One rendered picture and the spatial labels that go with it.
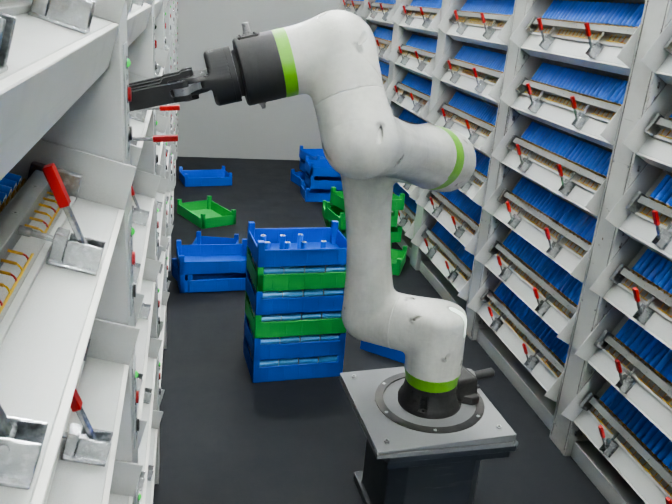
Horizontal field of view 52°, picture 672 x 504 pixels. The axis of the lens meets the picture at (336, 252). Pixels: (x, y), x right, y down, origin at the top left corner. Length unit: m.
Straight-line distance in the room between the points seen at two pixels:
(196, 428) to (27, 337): 1.57
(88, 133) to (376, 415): 1.03
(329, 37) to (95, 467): 0.59
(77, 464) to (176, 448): 1.28
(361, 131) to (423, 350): 0.73
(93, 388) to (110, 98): 0.31
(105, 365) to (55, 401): 0.42
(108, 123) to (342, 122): 0.31
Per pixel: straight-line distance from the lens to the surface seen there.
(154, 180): 1.50
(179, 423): 2.07
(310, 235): 2.28
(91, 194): 0.79
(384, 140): 0.92
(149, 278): 1.57
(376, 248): 1.47
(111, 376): 0.84
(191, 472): 1.90
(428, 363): 1.54
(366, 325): 1.56
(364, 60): 0.95
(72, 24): 0.57
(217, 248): 3.02
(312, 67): 0.95
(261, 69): 0.94
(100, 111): 0.77
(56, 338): 0.50
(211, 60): 0.95
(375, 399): 1.64
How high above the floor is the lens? 1.18
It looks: 20 degrees down
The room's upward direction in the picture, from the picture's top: 5 degrees clockwise
